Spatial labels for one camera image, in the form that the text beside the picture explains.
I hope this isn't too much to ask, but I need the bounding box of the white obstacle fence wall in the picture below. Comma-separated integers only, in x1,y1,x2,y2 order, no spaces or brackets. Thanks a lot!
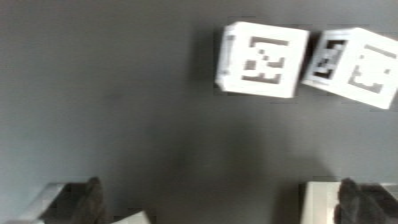
301,182,342,224

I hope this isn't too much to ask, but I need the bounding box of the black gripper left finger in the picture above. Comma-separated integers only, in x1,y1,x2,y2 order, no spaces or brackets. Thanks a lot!
20,177,107,224

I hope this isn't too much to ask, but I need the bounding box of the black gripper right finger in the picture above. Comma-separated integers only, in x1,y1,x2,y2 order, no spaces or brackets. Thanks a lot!
335,178,398,224

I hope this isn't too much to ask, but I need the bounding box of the white chair leg with tag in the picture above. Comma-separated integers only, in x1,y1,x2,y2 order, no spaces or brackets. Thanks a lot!
303,27,398,109
216,21,310,98

